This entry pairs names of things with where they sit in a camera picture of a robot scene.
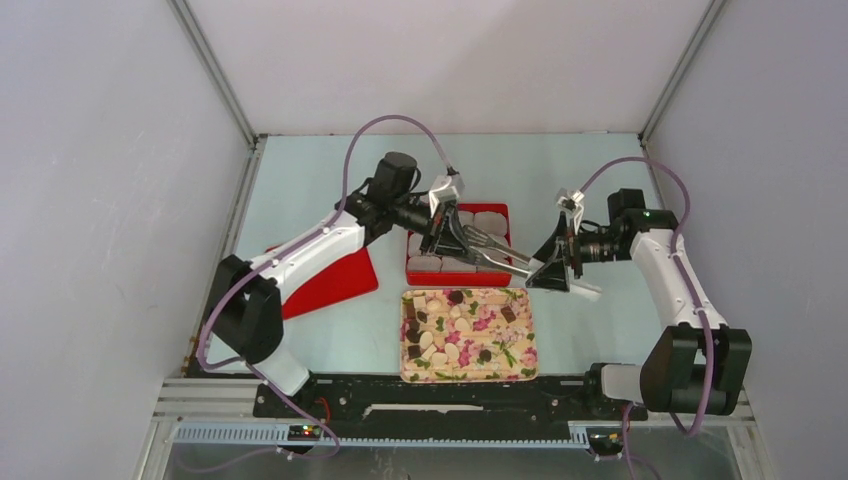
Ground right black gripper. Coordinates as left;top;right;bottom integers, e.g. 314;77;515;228
526;211;633;292

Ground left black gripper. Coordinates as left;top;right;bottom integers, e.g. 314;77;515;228
390;195;476;263

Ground silver serving tongs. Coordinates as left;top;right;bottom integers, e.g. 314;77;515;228
464;225;602;301

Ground white oval chocolate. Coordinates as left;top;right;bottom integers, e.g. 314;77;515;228
444;343;460;362
418;331;434;353

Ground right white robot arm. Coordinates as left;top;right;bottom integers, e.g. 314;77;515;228
526;189;752;418

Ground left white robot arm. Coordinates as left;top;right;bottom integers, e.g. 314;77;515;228
196;152;473;417

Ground red chocolate box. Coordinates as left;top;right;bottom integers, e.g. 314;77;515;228
405;202;515;288

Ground striped brown chocolate bar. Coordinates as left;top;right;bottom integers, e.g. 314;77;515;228
500;306;517;323

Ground round dark chocolate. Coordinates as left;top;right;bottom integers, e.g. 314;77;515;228
447;290;464;305

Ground white paper cup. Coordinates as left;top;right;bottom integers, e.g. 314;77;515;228
473;211;509;237

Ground red box lid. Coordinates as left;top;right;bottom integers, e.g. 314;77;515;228
281;248;379;321

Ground floral serving tray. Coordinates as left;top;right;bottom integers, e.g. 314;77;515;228
400;287;540;384

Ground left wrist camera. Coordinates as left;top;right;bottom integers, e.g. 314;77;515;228
427;173;464;217

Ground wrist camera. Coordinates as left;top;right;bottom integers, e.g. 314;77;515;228
556;188;585;231
427;173;464;217

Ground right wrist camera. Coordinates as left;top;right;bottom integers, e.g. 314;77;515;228
556;188;585;231

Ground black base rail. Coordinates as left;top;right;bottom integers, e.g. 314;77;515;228
252;374;626;442

